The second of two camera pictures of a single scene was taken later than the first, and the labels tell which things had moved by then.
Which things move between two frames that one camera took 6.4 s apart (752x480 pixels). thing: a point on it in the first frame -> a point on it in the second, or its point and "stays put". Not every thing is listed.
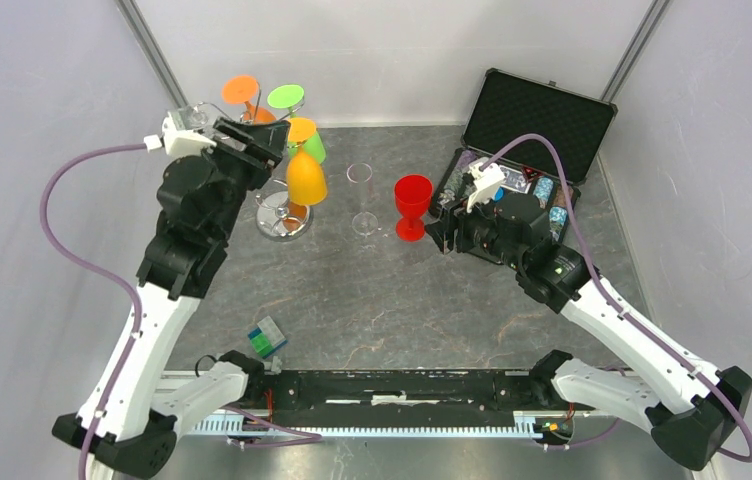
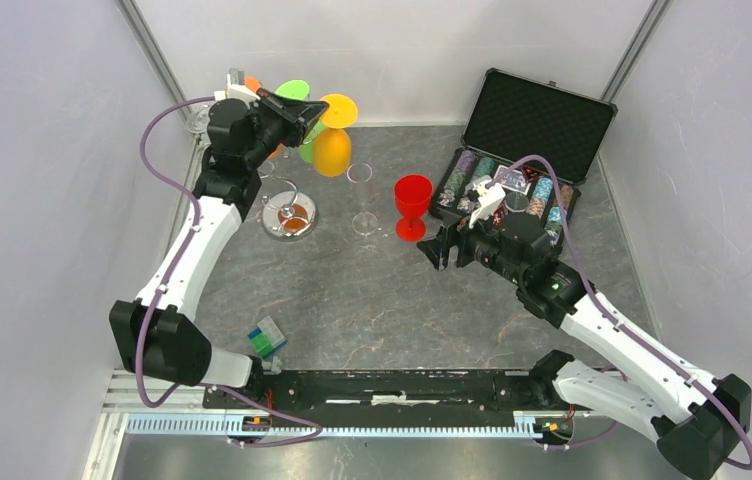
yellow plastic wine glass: [305, 180] -> [332, 151]
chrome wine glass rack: [275, 217] stays put
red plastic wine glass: [412, 194] stays put
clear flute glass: [363, 223] stays put
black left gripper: [390, 402] stays put
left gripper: [266, 148] -> [297, 116]
